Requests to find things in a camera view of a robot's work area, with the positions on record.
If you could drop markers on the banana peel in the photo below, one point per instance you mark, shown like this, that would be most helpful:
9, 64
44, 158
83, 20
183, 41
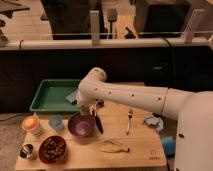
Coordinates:
112, 146

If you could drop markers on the brown bowl with nuts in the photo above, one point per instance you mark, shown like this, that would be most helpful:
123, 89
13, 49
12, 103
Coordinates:
53, 150

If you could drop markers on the white rail barrier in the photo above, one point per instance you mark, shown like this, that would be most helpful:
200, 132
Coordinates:
41, 42

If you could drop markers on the small blue cup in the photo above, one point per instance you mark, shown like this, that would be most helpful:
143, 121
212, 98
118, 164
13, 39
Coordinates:
56, 122

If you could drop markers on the blue object on floor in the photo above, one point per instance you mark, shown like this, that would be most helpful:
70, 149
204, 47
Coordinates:
169, 145

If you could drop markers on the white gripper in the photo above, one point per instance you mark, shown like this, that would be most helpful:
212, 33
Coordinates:
83, 108

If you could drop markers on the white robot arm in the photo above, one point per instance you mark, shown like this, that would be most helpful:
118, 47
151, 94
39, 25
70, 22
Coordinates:
192, 110

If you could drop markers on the white cup with orange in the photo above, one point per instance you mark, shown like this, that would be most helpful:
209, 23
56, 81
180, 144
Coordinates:
32, 125

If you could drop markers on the green plastic tray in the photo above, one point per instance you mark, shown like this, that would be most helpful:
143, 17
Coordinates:
51, 96

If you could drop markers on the crumpled white blue cloth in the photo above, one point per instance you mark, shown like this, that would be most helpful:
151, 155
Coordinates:
156, 122

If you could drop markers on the silver fork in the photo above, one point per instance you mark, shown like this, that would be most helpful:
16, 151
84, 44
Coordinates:
130, 114

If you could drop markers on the purple bowl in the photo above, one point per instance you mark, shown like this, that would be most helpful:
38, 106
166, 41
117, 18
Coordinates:
81, 125

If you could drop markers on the wooden board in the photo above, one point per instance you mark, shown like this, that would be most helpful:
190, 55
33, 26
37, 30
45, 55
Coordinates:
84, 154

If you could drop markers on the grey blue eraser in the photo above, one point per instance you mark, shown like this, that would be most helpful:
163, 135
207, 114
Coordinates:
71, 98

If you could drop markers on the black handled tool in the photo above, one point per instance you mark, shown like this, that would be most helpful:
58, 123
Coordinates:
93, 110

